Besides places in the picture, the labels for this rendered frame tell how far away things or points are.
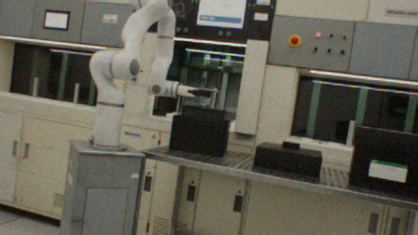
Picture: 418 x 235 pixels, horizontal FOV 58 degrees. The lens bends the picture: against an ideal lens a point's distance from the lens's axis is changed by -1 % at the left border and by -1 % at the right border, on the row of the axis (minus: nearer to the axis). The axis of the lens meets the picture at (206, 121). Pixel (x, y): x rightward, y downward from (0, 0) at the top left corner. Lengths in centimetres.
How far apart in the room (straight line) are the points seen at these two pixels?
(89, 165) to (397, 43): 164
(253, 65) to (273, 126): 36
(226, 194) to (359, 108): 104
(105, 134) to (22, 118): 135
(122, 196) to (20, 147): 143
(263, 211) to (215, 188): 31
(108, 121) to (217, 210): 96
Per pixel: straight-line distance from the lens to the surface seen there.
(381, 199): 159
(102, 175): 162
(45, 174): 285
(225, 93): 310
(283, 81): 218
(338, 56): 218
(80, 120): 264
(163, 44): 197
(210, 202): 231
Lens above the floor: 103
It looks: 3 degrees down
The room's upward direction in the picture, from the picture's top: 8 degrees clockwise
